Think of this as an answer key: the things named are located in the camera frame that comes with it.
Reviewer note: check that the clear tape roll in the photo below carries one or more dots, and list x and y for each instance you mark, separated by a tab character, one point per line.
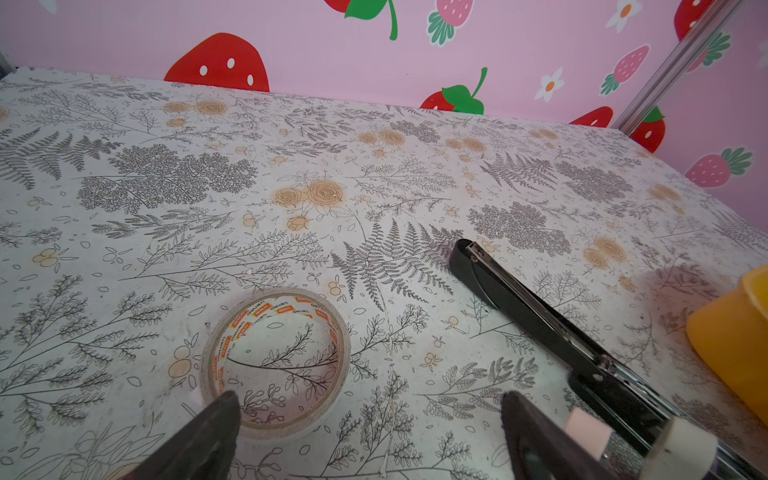
286	354

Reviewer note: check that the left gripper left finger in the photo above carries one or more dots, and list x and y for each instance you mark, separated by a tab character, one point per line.
203	449

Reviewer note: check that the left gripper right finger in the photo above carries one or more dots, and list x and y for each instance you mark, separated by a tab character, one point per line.
539	449

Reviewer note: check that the yellow plastic tray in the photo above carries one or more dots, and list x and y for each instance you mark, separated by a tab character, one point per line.
730	335

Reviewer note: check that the black stapler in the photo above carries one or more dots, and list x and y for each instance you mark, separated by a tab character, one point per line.
671	443

